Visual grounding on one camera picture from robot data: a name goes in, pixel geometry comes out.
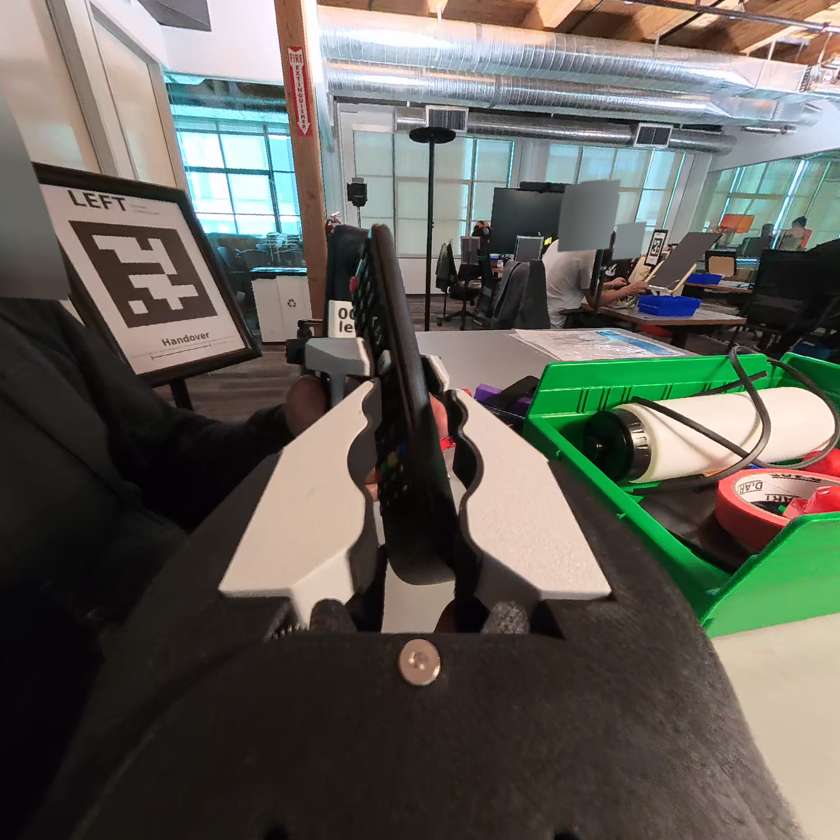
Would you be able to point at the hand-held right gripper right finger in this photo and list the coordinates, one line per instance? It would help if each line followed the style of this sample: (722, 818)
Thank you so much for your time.
(531, 525)

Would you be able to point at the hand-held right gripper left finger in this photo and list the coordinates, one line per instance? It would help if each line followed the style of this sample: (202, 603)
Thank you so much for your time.
(295, 525)

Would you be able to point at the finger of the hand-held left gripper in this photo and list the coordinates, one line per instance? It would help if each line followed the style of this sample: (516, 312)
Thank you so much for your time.
(334, 358)
(434, 371)

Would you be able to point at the black remote control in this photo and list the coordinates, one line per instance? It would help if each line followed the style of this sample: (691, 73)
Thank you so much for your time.
(420, 525)

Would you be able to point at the person's left forearm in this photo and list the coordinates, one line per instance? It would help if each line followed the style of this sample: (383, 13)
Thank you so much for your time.
(164, 446)

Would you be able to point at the flat black object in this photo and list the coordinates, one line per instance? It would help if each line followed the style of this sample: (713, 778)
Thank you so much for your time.
(522, 392)

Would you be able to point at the person's left hand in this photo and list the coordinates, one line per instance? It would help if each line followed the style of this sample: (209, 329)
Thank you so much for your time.
(307, 403)

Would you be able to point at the purple plastic part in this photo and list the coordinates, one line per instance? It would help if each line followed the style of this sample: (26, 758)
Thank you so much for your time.
(489, 394)

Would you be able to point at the white recycling bin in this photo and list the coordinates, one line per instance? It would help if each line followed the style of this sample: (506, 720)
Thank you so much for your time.
(282, 305)

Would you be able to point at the office chair with grey jacket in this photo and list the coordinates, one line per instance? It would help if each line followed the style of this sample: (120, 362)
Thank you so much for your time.
(518, 295)

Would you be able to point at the black floor lamp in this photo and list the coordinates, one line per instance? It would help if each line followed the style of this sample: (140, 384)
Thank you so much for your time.
(432, 134)

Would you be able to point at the clear plastic sheet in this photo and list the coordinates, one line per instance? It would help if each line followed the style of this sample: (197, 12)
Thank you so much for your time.
(590, 341)

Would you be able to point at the red fire extinguisher sign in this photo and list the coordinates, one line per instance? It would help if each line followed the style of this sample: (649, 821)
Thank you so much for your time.
(298, 92)

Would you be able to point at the large black monitor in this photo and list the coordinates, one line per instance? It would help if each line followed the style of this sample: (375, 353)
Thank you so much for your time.
(525, 220)

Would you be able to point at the air vent grille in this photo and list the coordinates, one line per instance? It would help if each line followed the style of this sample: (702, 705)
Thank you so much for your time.
(447, 119)
(653, 135)

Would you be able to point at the white bottle with black cap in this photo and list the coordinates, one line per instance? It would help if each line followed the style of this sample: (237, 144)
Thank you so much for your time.
(695, 439)

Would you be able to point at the black framed tag sign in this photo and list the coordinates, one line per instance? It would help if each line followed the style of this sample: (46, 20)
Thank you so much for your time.
(151, 275)

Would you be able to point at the red tape roll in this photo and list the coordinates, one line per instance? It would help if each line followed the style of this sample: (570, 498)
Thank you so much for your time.
(735, 518)

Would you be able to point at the blue storage bin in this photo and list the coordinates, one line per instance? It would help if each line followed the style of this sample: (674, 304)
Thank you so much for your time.
(669, 306)

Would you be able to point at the green plastic bin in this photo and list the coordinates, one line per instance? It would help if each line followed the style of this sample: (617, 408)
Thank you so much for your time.
(774, 577)

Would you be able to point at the wooden table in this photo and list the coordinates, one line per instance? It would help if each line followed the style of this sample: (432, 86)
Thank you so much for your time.
(715, 321)

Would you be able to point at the grey slanted board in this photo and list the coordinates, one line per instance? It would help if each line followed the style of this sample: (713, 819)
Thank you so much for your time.
(689, 256)

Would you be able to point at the red plastic part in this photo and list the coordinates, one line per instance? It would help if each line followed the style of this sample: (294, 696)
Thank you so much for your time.
(820, 502)
(823, 463)

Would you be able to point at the black mesh office chair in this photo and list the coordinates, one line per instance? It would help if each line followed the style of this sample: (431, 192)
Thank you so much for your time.
(787, 289)

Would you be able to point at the black camera on tripod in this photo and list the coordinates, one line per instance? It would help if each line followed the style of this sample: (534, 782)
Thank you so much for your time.
(358, 193)

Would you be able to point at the wooden post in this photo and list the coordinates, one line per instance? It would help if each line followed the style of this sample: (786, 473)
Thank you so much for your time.
(308, 197)

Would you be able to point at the thin silver air duct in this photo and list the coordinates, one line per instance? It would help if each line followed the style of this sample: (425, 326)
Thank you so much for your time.
(558, 128)

